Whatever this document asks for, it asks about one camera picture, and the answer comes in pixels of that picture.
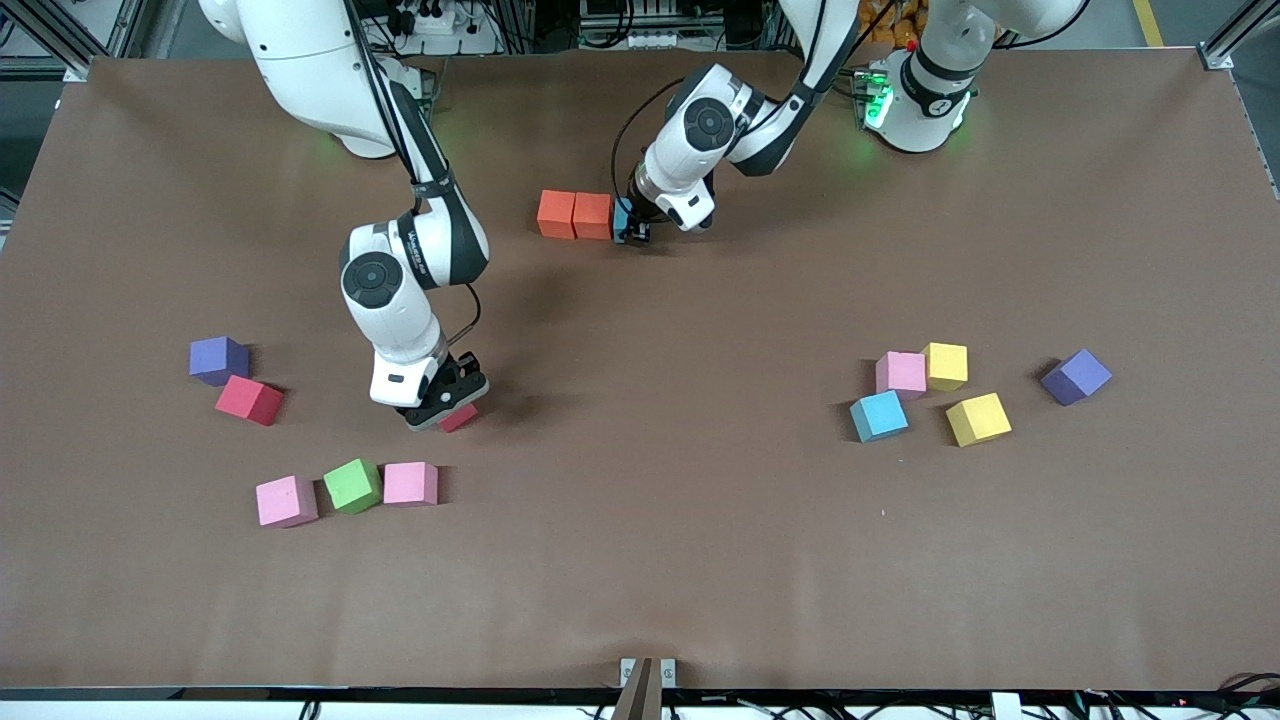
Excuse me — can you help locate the orange foam cube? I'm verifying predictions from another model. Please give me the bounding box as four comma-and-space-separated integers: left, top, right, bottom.
537, 189, 578, 241
573, 192, 615, 241

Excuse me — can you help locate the pink foam cube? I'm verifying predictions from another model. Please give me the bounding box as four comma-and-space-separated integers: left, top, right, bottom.
875, 350, 928, 401
255, 475, 320, 529
383, 461, 440, 508

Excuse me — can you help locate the green foam cube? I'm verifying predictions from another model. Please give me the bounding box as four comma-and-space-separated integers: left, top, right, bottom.
322, 458, 383, 516

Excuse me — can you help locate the purple foam cube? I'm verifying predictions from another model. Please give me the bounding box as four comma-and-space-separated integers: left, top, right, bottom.
189, 336, 251, 388
1040, 348, 1113, 407

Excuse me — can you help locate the pile of orange objects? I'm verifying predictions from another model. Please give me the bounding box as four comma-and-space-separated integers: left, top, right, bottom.
860, 0, 926, 46

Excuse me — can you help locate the yellow foam cube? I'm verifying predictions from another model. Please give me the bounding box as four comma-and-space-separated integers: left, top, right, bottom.
922, 342, 969, 393
945, 392, 1013, 448

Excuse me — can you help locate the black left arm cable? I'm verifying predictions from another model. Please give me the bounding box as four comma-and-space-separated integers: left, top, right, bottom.
610, 80, 686, 203

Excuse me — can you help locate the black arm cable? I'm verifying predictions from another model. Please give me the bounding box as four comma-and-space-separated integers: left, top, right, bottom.
443, 283, 484, 348
610, 80, 686, 203

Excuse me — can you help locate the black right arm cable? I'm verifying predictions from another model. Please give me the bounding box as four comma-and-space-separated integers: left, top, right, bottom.
443, 283, 484, 348

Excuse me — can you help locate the small metal bracket plate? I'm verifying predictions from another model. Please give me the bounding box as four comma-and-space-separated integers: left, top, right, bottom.
620, 657, 678, 689

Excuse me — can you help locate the aluminium frame profile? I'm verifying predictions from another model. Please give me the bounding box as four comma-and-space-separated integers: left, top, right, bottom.
1200, 0, 1280, 71
0, 0, 151, 83

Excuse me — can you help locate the black cable bundle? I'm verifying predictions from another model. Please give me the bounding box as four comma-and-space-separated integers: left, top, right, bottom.
1215, 672, 1280, 713

